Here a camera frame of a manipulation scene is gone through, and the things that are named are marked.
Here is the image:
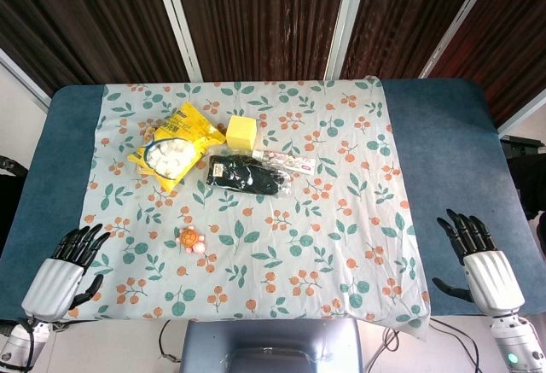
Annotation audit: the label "floral leaf-and-berry tablecloth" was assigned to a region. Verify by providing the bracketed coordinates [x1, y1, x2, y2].
[67, 74, 431, 343]

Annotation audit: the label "yellow marshmallow bag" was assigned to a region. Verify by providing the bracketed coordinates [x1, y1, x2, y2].
[127, 100, 227, 195]

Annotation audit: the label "white partition frame post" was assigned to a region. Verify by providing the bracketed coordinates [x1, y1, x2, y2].
[150, 0, 204, 83]
[497, 94, 546, 136]
[0, 47, 53, 110]
[419, 0, 501, 80]
[324, 0, 371, 80]

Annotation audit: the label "black cable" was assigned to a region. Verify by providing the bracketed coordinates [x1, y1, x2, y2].
[158, 319, 185, 364]
[366, 325, 401, 373]
[427, 318, 494, 373]

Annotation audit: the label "right black-fingered robot hand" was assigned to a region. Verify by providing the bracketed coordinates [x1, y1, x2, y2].
[431, 208, 526, 317]

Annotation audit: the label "small orange toy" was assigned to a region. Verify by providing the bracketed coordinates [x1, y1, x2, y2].
[173, 226, 207, 256]

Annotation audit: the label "grey robot torso base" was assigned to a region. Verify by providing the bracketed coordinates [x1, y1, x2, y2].
[178, 318, 365, 373]

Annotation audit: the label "blue table cover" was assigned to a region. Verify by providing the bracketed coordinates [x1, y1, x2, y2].
[0, 77, 546, 322]

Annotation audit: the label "black gloves in clear pack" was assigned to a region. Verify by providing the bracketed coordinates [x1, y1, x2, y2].
[198, 146, 296, 198]

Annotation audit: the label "clear nut snack bag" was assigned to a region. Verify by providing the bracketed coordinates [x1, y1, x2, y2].
[135, 119, 166, 176]

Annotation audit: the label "left black-fingered robot hand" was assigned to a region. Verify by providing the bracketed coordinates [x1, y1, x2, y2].
[20, 223, 111, 323]

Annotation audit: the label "yellow sponge cube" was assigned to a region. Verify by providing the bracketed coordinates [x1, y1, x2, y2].
[224, 114, 262, 151]

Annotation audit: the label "white tube package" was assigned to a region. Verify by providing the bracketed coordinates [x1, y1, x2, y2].
[251, 148, 318, 176]

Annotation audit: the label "black equipment stand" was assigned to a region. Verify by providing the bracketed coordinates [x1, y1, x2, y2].
[499, 133, 546, 221]

